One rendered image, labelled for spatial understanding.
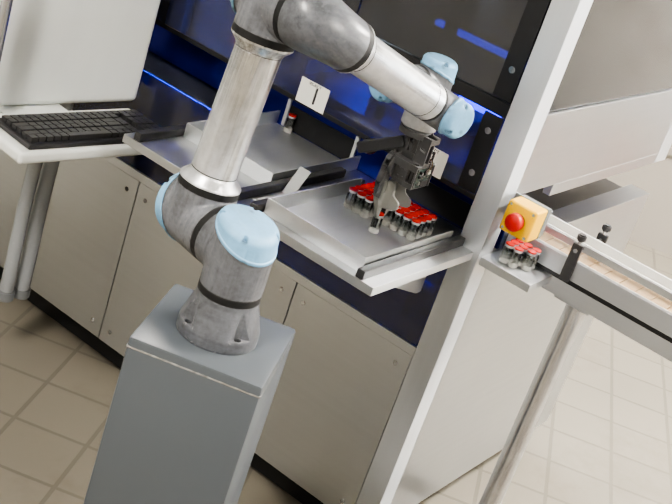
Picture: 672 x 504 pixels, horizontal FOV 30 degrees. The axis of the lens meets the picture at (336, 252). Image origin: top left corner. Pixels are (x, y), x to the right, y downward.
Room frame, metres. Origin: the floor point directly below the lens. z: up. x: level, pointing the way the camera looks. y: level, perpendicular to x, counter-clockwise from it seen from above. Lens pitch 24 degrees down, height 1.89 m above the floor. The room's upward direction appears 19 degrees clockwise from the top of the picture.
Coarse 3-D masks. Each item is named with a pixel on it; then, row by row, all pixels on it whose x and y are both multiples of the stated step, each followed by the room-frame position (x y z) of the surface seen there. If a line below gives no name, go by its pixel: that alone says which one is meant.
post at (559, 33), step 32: (576, 0) 2.55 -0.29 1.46; (544, 32) 2.57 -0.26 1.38; (576, 32) 2.58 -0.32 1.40; (544, 64) 2.56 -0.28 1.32; (544, 96) 2.55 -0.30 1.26; (512, 128) 2.56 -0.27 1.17; (512, 160) 2.55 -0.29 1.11; (480, 192) 2.57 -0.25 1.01; (512, 192) 2.58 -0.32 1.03; (480, 224) 2.56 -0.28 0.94; (480, 256) 2.55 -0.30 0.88; (448, 288) 2.56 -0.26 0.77; (448, 320) 2.55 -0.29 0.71; (416, 352) 2.57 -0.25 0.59; (448, 352) 2.58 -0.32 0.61; (416, 384) 2.56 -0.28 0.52; (416, 416) 2.55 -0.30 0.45; (384, 448) 2.57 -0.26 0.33; (384, 480) 2.55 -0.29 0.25
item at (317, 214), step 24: (312, 192) 2.51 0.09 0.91; (336, 192) 2.59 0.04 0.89; (288, 216) 2.35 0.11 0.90; (312, 216) 2.44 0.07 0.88; (336, 216) 2.48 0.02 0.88; (312, 240) 2.31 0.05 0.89; (336, 240) 2.29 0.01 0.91; (360, 240) 2.40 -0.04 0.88; (384, 240) 2.44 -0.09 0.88; (408, 240) 2.49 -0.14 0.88; (432, 240) 2.47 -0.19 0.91; (360, 264) 2.25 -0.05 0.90
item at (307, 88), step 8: (304, 80) 2.82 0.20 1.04; (304, 88) 2.82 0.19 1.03; (312, 88) 2.81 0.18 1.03; (320, 88) 2.80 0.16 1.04; (296, 96) 2.82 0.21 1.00; (304, 96) 2.81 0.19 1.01; (312, 96) 2.80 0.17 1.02; (320, 96) 2.79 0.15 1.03; (328, 96) 2.78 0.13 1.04; (304, 104) 2.81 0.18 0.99; (320, 104) 2.79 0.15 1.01; (320, 112) 2.79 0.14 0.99
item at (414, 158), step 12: (408, 132) 2.43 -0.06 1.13; (408, 144) 2.45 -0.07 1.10; (420, 144) 2.43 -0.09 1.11; (432, 144) 2.43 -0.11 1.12; (396, 156) 2.43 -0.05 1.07; (408, 156) 2.44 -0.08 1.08; (420, 156) 2.43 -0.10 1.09; (396, 168) 2.44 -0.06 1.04; (408, 168) 2.42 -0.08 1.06; (420, 168) 2.41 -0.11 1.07; (432, 168) 2.47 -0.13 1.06; (396, 180) 2.44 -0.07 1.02; (408, 180) 2.42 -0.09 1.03; (420, 180) 2.43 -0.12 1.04
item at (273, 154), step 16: (272, 112) 2.91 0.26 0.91; (192, 128) 2.63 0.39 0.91; (256, 128) 2.85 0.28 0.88; (272, 128) 2.89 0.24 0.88; (256, 144) 2.74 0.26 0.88; (272, 144) 2.78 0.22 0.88; (288, 144) 2.81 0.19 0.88; (304, 144) 2.85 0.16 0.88; (256, 160) 2.64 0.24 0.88; (272, 160) 2.68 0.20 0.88; (288, 160) 2.71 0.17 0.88; (304, 160) 2.75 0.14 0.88; (320, 160) 2.78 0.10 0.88; (336, 160) 2.73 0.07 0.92; (352, 160) 2.78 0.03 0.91; (256, 176) 2.53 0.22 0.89; (272, 176) 2.51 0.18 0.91; (288, 176) 2.57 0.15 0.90
